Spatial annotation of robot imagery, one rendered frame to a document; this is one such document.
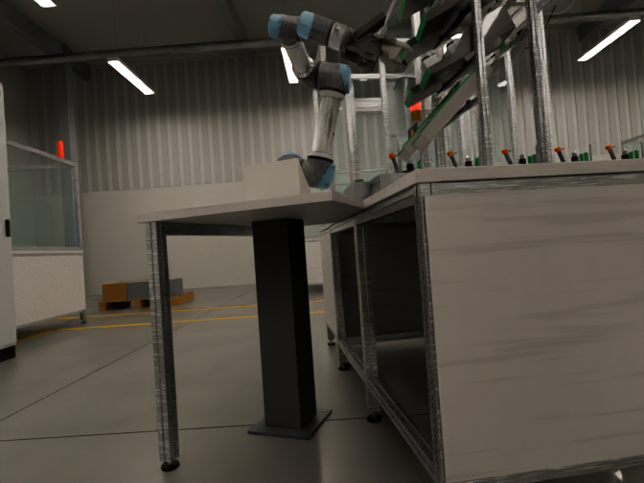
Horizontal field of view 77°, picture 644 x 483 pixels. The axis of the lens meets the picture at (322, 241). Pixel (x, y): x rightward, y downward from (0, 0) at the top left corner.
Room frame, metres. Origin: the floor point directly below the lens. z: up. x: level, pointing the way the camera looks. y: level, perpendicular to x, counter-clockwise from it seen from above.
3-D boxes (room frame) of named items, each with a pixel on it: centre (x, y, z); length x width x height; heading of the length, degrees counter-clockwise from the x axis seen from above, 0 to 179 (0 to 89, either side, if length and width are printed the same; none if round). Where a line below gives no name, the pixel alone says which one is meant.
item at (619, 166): (1.71, -0.83, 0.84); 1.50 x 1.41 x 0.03; 7
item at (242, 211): (1.65, 0.13, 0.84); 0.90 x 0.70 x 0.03; 159
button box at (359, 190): (1.72, -0.16, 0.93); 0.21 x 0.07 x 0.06; 7
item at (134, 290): (6.61, 2.89, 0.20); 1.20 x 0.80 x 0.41; 89
